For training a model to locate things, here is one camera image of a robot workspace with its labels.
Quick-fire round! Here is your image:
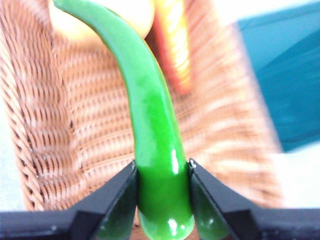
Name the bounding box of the tan potato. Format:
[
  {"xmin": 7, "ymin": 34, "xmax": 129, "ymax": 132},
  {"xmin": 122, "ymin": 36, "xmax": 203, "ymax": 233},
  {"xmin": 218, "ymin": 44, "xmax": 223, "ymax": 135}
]
[{"xmin": 48, "ymin": 0, "xmax": 156, "ymax": 44}]

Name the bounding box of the brown wicker basket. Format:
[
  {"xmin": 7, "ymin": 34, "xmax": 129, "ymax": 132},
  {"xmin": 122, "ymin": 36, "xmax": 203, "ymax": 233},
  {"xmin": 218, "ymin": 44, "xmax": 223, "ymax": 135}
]
[{"xmin": 0, "ymin": 0, "xmax": 285, "ymax": 212}]

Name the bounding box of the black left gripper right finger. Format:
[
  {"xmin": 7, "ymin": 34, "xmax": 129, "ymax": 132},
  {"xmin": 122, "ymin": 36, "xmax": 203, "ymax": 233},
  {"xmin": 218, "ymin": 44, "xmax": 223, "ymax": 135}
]
[{"xmin": 187, "ymin": 157, "xmax": 320, "ymax": 240}]

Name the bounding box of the green chili pepper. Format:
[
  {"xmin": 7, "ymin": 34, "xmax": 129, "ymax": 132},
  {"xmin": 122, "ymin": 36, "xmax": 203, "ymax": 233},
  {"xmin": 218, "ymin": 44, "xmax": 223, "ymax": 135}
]
[{"xmin": 52, "ymin": 0, "xmax": 195, "ymax": 240}]

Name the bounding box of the light blue round plate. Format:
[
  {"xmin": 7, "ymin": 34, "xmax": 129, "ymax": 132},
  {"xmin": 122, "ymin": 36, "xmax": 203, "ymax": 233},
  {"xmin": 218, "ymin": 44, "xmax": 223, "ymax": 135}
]
[{"xmin": 236, "ymin": 3, "xmax": 320, "ymax": 153}]

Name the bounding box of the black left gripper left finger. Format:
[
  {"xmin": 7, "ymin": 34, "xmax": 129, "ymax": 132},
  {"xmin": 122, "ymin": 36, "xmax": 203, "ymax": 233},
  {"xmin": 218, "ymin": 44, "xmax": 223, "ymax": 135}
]
[{"xmin": 0, "ymin": 159, "xmax": 138, "ymax": 240}]

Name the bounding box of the orange carrot with green leaves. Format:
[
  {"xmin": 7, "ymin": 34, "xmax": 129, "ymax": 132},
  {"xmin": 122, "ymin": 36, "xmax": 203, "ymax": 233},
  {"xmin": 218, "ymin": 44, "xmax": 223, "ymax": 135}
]
[{"xmin": 152, "ymin": 0, "xmax": 192, "ymax": 95}]

